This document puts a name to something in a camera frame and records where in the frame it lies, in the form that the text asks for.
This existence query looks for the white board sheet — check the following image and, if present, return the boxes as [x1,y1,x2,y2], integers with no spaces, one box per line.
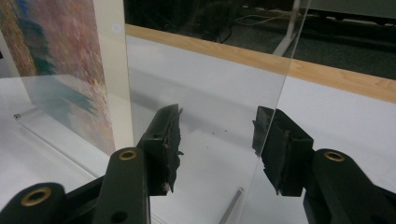
[0,35,396,224]

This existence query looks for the clear acrylic photo frame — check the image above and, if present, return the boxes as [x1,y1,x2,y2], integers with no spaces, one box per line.
[0,0,312,224]

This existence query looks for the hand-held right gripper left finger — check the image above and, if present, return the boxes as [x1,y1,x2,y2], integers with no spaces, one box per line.
[136,104,185,197]

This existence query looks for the wooden table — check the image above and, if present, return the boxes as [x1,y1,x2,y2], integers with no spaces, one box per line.
[124,22,396,105]

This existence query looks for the black floor cables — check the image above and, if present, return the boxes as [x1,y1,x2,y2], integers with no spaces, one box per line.
[214,22,237,44]

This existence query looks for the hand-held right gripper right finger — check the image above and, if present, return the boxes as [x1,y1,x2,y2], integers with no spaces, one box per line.
[251,105,314,197]

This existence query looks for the white metal desk frame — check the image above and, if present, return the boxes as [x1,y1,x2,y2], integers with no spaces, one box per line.
[273,0,396,58]

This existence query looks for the white floor cable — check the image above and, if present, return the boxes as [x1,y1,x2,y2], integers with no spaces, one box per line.
[233,12,283,28]

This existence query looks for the paper picture card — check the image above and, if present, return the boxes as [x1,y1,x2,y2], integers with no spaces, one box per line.
[0,0,135,157]

